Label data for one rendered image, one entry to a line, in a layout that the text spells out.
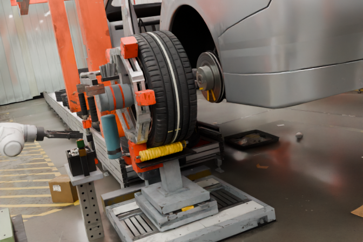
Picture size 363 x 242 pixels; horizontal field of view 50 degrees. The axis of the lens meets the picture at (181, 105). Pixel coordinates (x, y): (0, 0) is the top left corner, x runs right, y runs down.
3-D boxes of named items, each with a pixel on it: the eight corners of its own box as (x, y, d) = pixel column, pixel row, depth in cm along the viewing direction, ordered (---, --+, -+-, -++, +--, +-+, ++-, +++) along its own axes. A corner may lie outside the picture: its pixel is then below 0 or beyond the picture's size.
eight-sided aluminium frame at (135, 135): (156, 147, 203) (138, 42, 195) (144, 150, 201) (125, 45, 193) (129, 132, 253) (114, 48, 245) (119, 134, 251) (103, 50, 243)
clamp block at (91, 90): (105, 93, 198) (103, 82, 198) (87, 96, 195) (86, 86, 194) (103, 92, 203) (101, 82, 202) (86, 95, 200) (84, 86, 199)
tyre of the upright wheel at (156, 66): (175, 149, 256) (210, 122, 196) (140, 158, 248) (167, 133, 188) (147, 58, 270) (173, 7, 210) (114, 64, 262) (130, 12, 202)
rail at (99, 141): (134, 179, 288) (128, 150, 285) (121, 182, 284) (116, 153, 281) (83, 131, 515) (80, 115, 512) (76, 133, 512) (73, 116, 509)
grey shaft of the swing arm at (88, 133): (98, 164, 388) (88, 115, 381) (93, 166, 386) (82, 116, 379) (96, 162, 397) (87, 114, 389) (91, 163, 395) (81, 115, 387)
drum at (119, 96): (139, 106, 219) (134, 81, 217) (101, 114, 211) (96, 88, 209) (132, 104, 232) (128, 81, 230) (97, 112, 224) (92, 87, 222)
